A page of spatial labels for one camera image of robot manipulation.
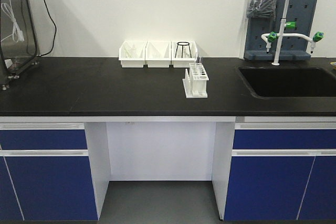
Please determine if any white test tube rack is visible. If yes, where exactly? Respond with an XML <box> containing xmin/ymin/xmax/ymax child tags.
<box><xmin>182</xmin><ymin>63</ymin><xmax>209</xmax><ymax>98</ymax></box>

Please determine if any grey-blue pegboard drying rack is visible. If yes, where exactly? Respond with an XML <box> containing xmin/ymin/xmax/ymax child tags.
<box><xmin>244</xmin><ymin>0</ymin><xmax>317</xmax><ymax>61</ymax></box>

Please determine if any white middle storage bin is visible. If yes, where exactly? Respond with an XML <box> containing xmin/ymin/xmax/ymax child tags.
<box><xmin>145</xmin><ymin>41</ymin><xmax>171</xmax><ymax>68</ymax></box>

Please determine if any white storage bin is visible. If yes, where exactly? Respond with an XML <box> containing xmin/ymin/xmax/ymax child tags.
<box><xmin>119</xmin><ymin>40</ymin><xmax>147</xmax><ymax>68</ymax></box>
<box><xmin>171</xmin><ymin>41</ymin><xmax>197</xmax><ymax>68</ymax></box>
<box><xmin>145</xmin><ymin>41</ymin><xmax>171</xmax><ymax>68</ymax></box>

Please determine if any white right storage bin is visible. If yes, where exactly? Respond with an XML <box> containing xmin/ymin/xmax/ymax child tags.
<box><xmin>171</xmin><ymin>41</ymin><xmax>197</xmax><ymax>68</ymax></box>

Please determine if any white left storage bin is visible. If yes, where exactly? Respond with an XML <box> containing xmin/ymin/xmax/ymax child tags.
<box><xmin>119</xmin><ymin>40</ymin><xmax>147</xmax><ymax>68</ymax></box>

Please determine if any black metal tripod stand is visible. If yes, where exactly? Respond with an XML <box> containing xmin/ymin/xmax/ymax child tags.
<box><xmin>175</xmin><ymin>41</ymin><xmax>191</xmax><ymax>58</ymax></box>

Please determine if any black lab sink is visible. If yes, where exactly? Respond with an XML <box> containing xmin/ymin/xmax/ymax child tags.
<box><xmin>237</xmin><ymin>67</ymin><xmax>335</xmax><ymax>99</ymax></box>

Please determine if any white gooseneck lab faucet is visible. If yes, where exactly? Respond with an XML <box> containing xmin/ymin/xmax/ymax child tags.
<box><xmin>261</xmin><ymin>0</ymin><xmax>324</xmax><ymax>66</ymax></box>

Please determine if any blue right cabinet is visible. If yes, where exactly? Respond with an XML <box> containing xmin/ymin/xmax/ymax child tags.
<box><xmin>222</xmin><ymin>124</ymin><xmax>335</xmax><ymax>221</ymax></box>

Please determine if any blue cabinet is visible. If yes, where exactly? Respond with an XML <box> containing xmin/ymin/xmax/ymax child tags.
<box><xmin>1</xmin><ymin>123</ymin><xmax>99</xmax><ymax>221</ymax></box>
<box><xmin>222</xmin><ymin>124</ymin><xmax>335</xmax><ymax>221</ymax></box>

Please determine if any blue left cabinet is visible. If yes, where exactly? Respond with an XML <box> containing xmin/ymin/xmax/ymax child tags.
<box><xmin>1</xmin><ymin>123</ymin><xmax>99</xmax><ymax>221</ymax></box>

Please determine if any metal equipment stand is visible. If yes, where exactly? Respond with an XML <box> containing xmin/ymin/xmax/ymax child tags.
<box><xmin>1</xmin><ymin>0</ymin><xmax>39</xmax><ymax>90</ymax></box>

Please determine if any black cable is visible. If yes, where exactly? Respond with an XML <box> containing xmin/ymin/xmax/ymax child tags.
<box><xmin>17</xmin><ymin>0</ymin><xmax>58</xmax><ymax>57</ymax></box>

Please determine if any white cable bundle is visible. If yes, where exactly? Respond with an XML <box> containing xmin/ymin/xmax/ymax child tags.
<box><xmin>1</xmin><ymin>2</ymin><xmax>25</xmax><ymax>43</ymax></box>

